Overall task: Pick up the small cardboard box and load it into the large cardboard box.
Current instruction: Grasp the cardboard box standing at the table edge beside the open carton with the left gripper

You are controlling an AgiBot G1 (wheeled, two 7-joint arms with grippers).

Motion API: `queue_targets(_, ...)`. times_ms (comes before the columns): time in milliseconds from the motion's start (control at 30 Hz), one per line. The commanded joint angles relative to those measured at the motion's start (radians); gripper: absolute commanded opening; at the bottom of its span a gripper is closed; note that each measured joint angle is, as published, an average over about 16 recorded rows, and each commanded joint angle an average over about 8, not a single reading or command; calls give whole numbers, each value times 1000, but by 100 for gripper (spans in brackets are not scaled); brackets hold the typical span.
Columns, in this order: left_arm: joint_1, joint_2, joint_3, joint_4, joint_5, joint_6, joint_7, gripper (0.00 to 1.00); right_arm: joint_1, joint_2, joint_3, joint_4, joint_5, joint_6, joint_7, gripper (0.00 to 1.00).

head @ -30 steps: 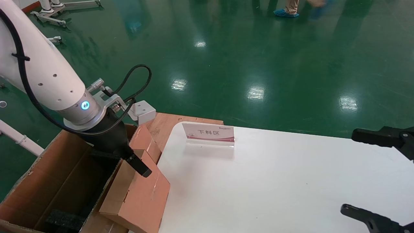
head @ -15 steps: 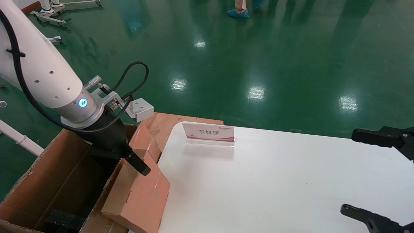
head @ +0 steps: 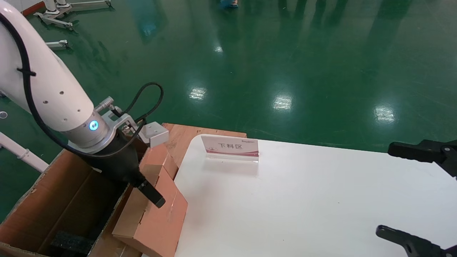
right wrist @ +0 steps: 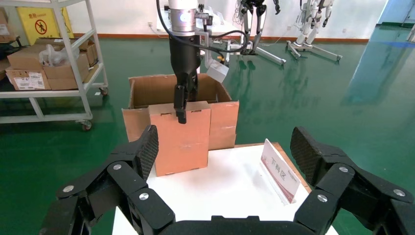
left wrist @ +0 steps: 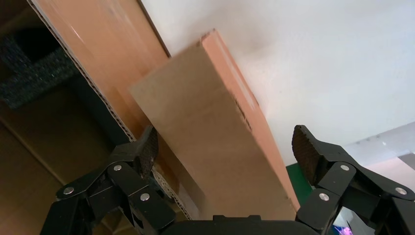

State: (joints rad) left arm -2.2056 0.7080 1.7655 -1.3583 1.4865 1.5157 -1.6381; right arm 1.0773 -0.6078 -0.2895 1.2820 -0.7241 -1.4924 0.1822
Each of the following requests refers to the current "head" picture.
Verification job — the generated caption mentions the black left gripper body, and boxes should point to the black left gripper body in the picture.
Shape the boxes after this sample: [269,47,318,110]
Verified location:
[77,137,147,188]

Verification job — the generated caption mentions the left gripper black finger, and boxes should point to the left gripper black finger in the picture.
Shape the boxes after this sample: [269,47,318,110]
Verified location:
[137,180,167,209]

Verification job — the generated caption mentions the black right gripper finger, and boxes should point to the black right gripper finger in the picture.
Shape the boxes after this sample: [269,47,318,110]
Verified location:
[376,225,457,257]
[388,139,457,178]

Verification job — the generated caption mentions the small cardboard box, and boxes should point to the small cardboard box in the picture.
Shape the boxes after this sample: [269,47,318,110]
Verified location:
[112,143,189,257]

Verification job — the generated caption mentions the large open cardboard box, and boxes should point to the large open cardboard box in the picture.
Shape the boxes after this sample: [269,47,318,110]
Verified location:
[0,148,143,257]

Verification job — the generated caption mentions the brown wooden board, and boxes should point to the brown wooden board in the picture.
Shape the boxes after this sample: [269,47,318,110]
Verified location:
[162,123,247,168]

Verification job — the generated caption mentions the black foam padding block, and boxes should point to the black foam padding block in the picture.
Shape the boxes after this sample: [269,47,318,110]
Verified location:
[50,230,95,256]

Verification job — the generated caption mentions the acrylic sign with red print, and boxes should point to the acrylic sign with red print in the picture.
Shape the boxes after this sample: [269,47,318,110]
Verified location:
[201,134,260,164]

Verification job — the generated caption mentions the white crossed floor bar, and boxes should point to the white crossed floor bar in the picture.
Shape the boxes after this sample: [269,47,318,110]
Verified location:
[0,132,49,172]

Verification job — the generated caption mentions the white metal stand base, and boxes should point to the white metal stand base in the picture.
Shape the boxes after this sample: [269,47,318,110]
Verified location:
[34,0,115,31]

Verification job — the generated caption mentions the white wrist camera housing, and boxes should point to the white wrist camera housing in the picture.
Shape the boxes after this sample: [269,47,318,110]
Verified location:
[137,121,169,148]

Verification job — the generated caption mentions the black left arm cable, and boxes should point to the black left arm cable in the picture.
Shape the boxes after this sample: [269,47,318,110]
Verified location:
[0,12,165,159]

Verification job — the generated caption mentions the short white floor rail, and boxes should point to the short white floor rail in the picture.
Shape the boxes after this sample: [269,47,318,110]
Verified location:
[46,39,68,50]

